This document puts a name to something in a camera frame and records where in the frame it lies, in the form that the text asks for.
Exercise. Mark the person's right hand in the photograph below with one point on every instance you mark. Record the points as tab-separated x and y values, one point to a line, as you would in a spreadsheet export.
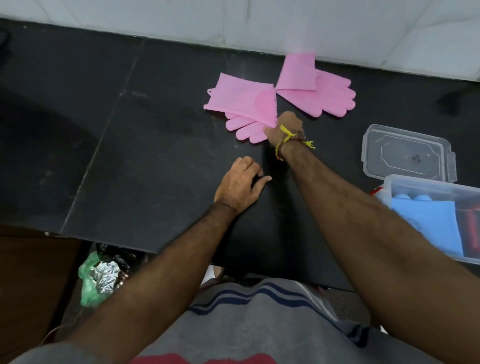
290	125

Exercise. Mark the person's left hand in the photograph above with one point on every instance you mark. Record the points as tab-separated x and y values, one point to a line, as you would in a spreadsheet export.
236	187

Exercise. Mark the pink rubber glove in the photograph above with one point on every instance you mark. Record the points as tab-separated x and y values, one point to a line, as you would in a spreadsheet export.
322	93
240	97

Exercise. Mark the transparent box lid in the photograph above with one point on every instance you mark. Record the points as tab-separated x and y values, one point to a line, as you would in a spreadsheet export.
405	153

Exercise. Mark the transparent plastic box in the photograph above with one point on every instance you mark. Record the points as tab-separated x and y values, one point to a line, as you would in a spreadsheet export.
461	195

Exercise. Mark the person's right forearm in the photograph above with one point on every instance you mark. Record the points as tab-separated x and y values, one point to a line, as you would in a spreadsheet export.
356	225

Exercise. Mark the person's left forearm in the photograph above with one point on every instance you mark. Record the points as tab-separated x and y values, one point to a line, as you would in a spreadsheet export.
157	285

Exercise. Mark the yellow thread wristband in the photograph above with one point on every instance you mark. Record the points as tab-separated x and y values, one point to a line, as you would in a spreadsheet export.
287	137

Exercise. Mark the grey striped shirt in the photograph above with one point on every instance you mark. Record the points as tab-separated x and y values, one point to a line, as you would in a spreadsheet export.
262	330

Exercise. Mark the crumpled aluminium foil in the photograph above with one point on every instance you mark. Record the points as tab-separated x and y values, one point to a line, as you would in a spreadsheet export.
105	275

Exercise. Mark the green plastic bag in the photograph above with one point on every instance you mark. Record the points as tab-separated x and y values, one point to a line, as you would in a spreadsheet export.
90	296

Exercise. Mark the brown wooden cabinet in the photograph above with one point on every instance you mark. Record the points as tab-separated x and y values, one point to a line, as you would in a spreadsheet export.
30	292

